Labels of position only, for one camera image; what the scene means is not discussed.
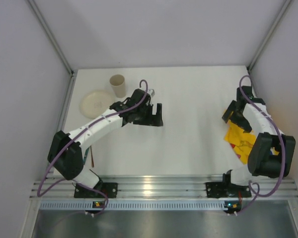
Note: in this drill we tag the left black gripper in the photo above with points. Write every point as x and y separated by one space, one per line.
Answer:
149 119

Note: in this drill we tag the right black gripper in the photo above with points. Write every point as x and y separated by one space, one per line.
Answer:
237 116

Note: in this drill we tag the yellow pikachu cloth placemat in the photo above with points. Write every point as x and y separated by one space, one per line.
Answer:
240 141

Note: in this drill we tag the beige paper cup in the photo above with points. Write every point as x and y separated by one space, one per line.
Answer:
118 85

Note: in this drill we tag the white paper plate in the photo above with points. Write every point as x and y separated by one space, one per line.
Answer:
94 103

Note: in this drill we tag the copper coloured fork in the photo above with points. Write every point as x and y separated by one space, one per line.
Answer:
91 155

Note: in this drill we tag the spoon with green handle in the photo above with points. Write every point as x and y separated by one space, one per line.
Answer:
85 156

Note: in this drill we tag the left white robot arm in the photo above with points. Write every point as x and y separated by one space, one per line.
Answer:
68 149

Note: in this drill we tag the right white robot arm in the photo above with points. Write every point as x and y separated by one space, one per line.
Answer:
264 150

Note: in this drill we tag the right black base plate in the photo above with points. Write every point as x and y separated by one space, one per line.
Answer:
223 190

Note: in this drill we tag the slotted grey cable duct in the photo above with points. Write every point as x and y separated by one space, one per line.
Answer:
138 205

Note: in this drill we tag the right aluminium frame post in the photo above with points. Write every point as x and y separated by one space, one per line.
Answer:
268 36

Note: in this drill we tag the aluminium frame post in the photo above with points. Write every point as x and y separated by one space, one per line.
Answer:
268 36
48 32

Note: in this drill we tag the aluminium mounting rail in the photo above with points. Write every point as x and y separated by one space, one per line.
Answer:
158 187

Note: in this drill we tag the left aluminium frame post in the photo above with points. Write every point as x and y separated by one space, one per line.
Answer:
48 32

